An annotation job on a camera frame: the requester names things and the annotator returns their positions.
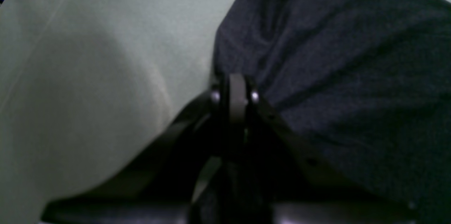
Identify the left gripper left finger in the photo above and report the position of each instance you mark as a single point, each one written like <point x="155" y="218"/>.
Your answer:
<point x="168" y="168"/>

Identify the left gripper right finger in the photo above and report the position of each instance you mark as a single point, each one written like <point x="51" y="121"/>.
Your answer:
<point x="291" y="167"/>

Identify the black t-shirt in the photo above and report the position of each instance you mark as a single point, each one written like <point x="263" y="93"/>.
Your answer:
<point x="366" y="81"/>

